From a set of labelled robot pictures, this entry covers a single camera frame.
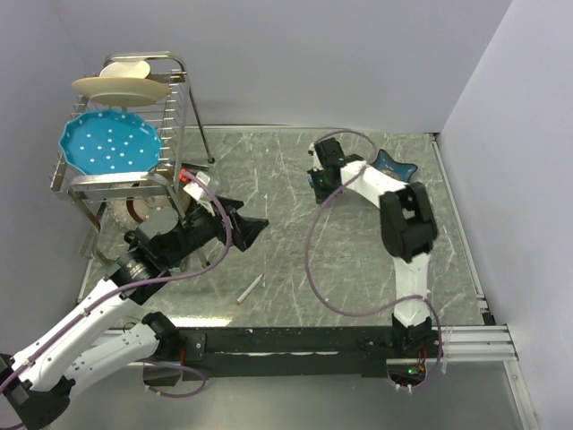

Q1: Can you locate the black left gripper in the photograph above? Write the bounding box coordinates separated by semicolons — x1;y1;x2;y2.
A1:
163;194;268;266

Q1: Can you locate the white orange pen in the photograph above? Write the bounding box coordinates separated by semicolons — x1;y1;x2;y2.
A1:
235;273;264;305

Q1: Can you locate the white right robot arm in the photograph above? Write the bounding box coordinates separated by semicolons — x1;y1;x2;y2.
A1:
307;135;438;357

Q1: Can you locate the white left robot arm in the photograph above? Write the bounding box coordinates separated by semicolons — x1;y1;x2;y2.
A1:
1;198;269;429

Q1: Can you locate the blue star-shaped dish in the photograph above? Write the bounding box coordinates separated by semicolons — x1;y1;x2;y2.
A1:
371;149;418;183

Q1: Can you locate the white bowl brown rim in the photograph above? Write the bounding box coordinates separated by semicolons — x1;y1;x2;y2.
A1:
125;187;194;224

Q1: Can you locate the metal dish rack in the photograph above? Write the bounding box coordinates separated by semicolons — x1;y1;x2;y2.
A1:
50;51;215;265

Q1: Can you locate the blue polka dot plate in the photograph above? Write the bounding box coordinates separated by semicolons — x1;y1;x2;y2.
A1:
58;109;161;175

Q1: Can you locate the small cream plate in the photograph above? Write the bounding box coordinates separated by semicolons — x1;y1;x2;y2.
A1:
99;60;150;79

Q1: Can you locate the large cream plate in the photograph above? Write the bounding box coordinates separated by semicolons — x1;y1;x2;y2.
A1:
72;76;170;108

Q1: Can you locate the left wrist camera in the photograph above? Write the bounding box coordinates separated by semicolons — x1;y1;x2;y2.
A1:
179;168;218;215

